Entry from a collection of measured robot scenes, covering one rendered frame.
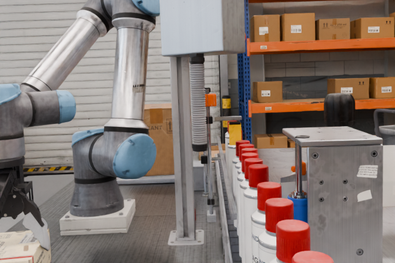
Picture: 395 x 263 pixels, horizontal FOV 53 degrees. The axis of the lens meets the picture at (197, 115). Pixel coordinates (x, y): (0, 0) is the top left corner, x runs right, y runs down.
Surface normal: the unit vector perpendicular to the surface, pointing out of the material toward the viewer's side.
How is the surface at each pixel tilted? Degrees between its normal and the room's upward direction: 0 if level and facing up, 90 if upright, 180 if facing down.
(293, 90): 90
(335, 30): 90
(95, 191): 70
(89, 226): 90
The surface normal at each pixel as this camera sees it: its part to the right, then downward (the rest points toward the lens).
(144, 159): 0.74, 0.13
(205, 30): -0.59, 0.10
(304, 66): 0.03, 0.09
